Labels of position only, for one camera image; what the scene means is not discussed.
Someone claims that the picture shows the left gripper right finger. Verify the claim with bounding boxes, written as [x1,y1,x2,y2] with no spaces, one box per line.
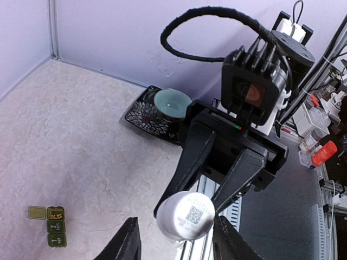
[213,216,262,260]

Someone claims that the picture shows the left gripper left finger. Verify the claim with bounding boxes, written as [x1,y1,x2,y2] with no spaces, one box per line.
[94,217,142,260]

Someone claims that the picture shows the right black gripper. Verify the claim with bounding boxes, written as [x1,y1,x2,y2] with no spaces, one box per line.
[153,100,288,217]

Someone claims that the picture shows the white pill bottle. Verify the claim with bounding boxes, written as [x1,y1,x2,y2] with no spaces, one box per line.
[156,191,215,242]

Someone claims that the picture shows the green weekly pill organizer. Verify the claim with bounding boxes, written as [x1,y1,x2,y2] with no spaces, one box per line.
[28,205,67,248]

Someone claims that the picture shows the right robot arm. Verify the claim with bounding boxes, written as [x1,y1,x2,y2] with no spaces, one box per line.
[158,6,315,213]

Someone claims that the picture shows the pale green bowl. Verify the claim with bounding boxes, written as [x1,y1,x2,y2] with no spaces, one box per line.
[153,89,192,119]

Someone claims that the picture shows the black floral square plate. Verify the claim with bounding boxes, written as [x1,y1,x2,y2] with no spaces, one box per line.
[124,86,181,145]

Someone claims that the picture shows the orange red bottle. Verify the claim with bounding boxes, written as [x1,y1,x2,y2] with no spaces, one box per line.
[312,140,338,166]

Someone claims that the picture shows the front aluminium rail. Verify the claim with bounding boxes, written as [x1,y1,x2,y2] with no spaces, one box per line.
[181,175,242,260]

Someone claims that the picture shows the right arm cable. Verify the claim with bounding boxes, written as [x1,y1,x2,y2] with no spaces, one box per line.
[160,5,293,90]

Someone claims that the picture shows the right aluminium frame post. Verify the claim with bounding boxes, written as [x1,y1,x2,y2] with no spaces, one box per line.
[48,0,60,60]

